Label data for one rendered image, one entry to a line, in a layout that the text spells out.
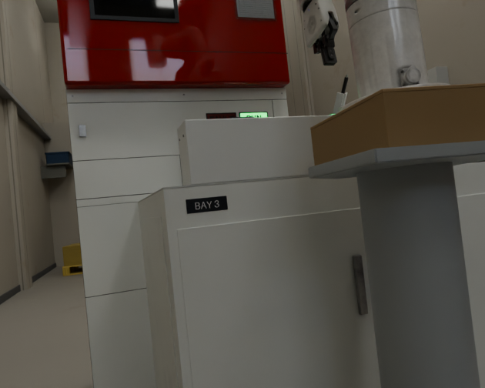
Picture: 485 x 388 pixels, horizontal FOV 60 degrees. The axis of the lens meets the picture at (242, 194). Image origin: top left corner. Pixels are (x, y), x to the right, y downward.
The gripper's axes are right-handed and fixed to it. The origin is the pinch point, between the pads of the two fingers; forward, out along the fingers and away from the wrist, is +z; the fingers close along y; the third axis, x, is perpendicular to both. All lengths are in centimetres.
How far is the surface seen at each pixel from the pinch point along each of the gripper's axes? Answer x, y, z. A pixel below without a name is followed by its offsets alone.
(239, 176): -29.3, -0.9, 29.4
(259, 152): -23.8, 0.1, 24.4
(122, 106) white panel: -48, -56, -15
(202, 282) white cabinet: -40, -5, 51
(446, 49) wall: 261, -188, -129
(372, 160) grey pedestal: -24, 38, 40
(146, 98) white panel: -40, -55, -17
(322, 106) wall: 274, -433, -191
